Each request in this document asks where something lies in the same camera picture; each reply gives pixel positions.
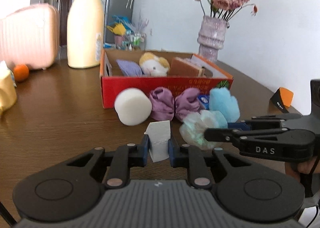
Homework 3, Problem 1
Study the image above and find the yellow ceramic mug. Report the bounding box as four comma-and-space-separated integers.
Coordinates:
0, 70, 17, 115

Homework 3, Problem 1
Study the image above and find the person's right hand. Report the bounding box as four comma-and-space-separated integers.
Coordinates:
285, 157, 320, 181

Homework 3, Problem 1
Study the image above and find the pale green mesh pouf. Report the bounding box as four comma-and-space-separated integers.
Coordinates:
179, 110, 228, 150

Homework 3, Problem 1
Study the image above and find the yellow white plush toy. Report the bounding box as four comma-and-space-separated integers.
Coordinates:
139, 52, 170, 77

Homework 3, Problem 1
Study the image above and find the white round sponge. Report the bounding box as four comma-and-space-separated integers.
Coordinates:
114, 88, 152, 126

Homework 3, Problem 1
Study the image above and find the orange black wedge object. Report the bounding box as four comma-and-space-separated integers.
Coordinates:
270, 87, 293, 114

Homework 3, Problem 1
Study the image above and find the light blue plush toy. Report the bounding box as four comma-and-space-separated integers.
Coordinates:
209, 88, 240, 123

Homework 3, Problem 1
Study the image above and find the dark brown door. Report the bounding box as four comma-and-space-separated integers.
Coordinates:
60, 0, 72, 46

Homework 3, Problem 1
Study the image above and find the brown striped sponge block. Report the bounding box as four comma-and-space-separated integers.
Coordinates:
169, 57, 204, 77

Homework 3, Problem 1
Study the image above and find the purple satin scrunchie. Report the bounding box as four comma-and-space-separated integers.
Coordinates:
149, 87, 201, 122

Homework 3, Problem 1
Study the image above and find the red cardboard box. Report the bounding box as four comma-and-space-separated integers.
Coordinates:
100, 49, 233, 109

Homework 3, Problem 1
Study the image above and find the pink hard suitcase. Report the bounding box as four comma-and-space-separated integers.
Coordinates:
1, 3, 60, 70

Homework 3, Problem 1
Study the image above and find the lavender knit cloth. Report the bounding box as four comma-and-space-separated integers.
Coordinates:
116, 59, 143, 77

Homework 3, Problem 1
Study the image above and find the wire storage rack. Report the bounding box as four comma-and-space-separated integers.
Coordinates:
114, 32, 146, 50

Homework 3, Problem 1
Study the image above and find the orange fruit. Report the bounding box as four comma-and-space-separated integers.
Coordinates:
13, 64, 29, 82

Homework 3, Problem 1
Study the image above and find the blue tissue packet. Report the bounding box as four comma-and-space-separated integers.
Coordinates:
197, 95, 209, 110

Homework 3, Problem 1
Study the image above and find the cream thermos jug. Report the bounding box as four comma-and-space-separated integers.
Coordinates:
67, 0, 104, 69

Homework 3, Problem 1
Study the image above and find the purple textured vase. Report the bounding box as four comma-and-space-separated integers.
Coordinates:
197, 15, 229, 63

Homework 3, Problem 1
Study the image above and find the white foam block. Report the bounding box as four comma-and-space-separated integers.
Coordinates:
144, 121, 171, 162

